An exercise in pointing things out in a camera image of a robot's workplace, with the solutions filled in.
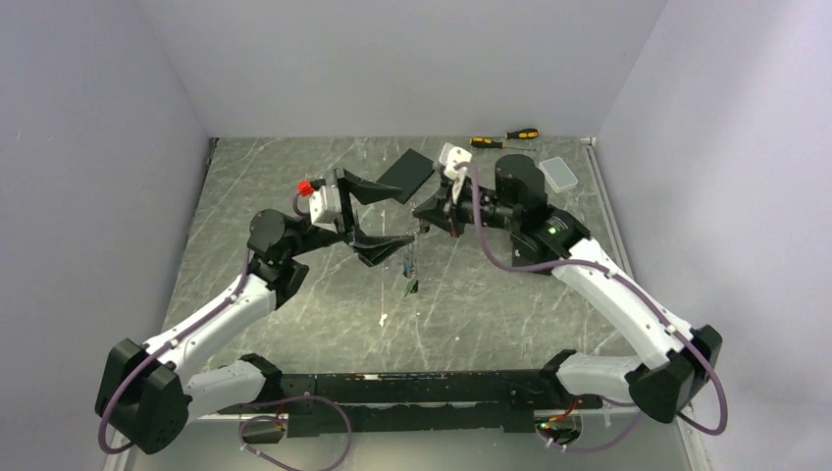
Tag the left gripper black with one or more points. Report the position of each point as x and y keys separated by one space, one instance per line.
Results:
x=370 y=248

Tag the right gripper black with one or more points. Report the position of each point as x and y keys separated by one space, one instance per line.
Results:
x=446 y=214

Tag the key bunch with rings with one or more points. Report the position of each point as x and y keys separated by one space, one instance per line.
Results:
x=410 y=264

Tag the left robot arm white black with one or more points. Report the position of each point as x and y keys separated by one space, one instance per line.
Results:
x=151 y=390

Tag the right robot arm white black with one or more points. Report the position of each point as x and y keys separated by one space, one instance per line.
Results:
x=671 y=374

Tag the black flat box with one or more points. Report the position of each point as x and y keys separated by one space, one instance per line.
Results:
x=409 y=172

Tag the yellow black screwdriver front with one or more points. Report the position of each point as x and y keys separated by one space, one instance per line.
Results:
x=488 y=143

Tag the orange black screwdriver rear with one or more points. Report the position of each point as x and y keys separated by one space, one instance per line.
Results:
x=524 y=134

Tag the clear plastic box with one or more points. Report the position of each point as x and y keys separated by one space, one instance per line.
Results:
x=558 y=175

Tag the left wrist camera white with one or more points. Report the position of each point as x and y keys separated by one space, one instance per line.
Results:
x=319 y=202

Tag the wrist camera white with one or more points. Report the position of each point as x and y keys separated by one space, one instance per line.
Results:
x=319 y=202
x=453 y=163

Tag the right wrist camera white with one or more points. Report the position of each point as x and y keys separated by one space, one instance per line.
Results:
x=453 y=163

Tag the black network switch box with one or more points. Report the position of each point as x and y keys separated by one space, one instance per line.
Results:
x=520 y=258

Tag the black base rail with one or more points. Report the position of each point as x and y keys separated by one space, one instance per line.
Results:
x=513 y=401

